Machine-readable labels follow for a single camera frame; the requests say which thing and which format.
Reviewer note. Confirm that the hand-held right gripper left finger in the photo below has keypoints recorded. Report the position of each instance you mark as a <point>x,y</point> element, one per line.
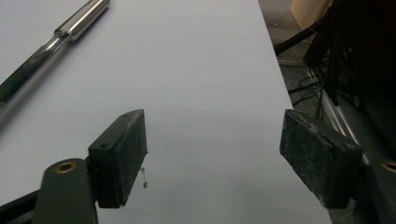
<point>116,161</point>

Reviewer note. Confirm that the silver metal rod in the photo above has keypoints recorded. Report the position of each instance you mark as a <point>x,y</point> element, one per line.
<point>59,40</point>

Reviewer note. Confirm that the wooden board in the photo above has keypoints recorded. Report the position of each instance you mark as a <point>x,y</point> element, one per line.
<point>308,11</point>

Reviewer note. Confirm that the aluminium floor rail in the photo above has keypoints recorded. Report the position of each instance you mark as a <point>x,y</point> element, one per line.
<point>336,115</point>

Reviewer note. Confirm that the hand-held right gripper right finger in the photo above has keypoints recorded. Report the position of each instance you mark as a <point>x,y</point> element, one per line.
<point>317,155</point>

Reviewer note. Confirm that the black stand leg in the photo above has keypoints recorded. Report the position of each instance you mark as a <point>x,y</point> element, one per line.
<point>295,39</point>

